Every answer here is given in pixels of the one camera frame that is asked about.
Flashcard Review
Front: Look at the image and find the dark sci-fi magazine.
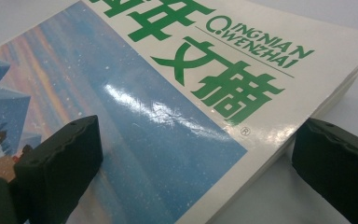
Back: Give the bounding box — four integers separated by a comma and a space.
0, 0, 358, 224

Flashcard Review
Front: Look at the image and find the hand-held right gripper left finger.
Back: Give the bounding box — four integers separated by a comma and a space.
13, 115, 104, 224

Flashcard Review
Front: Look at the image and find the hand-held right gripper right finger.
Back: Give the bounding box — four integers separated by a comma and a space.
292, 117, 358, 224

